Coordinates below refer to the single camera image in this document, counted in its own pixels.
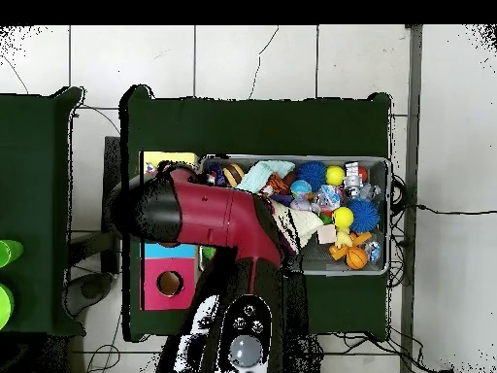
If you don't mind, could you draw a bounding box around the white toy robot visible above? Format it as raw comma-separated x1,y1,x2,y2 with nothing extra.
343,160,368,199

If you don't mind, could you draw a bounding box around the grey rounded object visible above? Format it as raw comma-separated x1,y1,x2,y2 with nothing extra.
63,271,115,317

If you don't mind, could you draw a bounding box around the long black floor cable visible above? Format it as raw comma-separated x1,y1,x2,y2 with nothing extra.
403,203,497,216

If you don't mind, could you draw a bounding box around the clear mesh bin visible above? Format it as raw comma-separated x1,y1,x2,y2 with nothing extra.
199,153,391,276

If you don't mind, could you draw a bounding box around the green plastic cup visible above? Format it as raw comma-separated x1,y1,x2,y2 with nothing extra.
0,239,24,269

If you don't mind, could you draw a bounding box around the blue spiky rubber ball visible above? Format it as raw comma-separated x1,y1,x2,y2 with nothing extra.
296,160,328,192
346,197,381,233

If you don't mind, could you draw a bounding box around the green round plastic object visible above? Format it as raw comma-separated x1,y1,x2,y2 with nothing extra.
0,283,16,331

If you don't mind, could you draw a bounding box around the orange toy basketball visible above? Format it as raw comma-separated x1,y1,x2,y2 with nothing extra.
345,246,369,270

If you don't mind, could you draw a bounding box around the cream ribbed cloth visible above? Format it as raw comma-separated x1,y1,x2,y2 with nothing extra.
271,201,324,250

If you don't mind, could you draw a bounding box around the dark green side table cloth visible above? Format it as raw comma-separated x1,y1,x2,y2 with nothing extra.
0,86,85,337

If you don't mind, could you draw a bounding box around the mint green cloth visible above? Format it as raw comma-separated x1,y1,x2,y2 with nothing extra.
236,159,296,194

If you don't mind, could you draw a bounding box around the yellow foam ball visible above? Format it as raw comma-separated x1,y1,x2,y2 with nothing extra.
331,205,355,229
324,164,347,187

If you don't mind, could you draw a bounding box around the blue globe ball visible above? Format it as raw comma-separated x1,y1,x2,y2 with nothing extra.
289,179,314,200

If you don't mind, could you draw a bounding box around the wooden box with three holes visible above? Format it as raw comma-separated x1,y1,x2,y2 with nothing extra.
139,150,201,311

